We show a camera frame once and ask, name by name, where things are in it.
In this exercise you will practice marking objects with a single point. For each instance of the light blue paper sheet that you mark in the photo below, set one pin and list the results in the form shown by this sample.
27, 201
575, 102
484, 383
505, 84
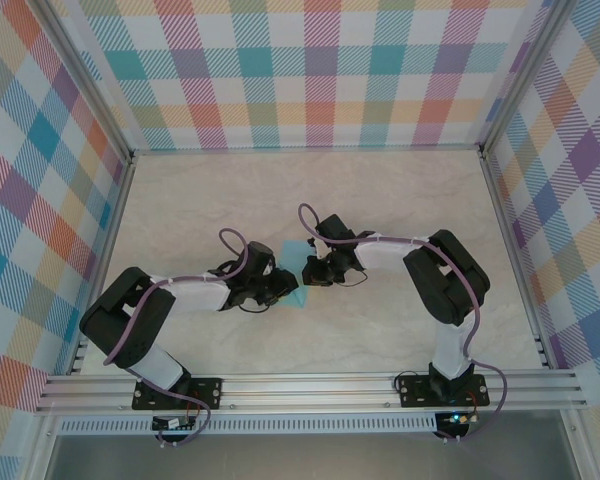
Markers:
292, 255

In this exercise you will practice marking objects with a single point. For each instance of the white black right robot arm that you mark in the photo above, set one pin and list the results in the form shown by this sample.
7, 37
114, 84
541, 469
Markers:
450, 350

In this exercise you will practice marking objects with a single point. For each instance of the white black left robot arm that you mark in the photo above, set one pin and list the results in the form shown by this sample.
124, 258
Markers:
195, 297

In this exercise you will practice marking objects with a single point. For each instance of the small black controller board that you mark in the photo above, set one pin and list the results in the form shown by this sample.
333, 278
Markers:
172, 424

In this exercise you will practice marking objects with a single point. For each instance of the grey metal panel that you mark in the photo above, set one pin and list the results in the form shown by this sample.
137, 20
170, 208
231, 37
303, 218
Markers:
305, 460

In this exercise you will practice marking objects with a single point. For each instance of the small lit controller board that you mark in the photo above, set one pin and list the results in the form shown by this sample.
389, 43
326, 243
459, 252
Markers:
457, 418

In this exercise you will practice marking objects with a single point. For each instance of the aluminium frame crossbar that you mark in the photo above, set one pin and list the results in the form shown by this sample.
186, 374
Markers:
305, 149

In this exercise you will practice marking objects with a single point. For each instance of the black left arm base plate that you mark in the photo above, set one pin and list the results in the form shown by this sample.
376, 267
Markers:
210, 387

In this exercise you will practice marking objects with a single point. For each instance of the aluminium mounting rail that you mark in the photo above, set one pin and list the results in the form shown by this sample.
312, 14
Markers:
305, 392

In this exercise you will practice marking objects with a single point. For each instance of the aluminium table side rail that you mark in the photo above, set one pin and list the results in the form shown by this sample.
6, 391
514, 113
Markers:
105, 265
517, 260

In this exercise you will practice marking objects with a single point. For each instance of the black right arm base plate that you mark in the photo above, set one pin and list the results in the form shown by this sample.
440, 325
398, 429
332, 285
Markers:
415, 395

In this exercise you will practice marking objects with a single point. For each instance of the aluminium frame post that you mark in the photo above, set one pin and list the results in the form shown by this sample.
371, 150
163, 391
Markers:
520, 85
87, 85

